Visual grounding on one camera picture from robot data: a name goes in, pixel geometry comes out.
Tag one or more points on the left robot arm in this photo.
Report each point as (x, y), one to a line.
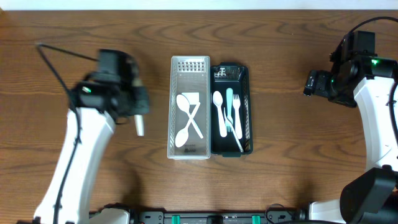
(111, 92)

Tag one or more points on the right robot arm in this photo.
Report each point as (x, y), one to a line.
(369, 83)

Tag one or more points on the pink-white plastic fork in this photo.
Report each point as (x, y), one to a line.
(236, 106)

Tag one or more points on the white plastic fork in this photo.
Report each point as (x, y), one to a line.
(228, 122)

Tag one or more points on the pink plastic spoon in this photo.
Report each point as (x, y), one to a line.
(218, 101)

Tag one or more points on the light green plastic fork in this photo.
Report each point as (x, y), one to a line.
(229, 102)

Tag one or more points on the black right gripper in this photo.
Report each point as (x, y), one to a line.
(315, 84)

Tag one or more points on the white plastic spoon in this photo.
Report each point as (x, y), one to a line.
(183, 134)
(197, 129)
(139, 124)

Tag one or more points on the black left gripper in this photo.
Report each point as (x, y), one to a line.
(137, 101)

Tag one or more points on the black plastic basket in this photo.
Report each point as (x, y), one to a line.
(235, 76)

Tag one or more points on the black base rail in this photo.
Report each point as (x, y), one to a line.
(217, 216)

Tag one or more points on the clear plastic basket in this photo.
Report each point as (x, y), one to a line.
(189, 134)

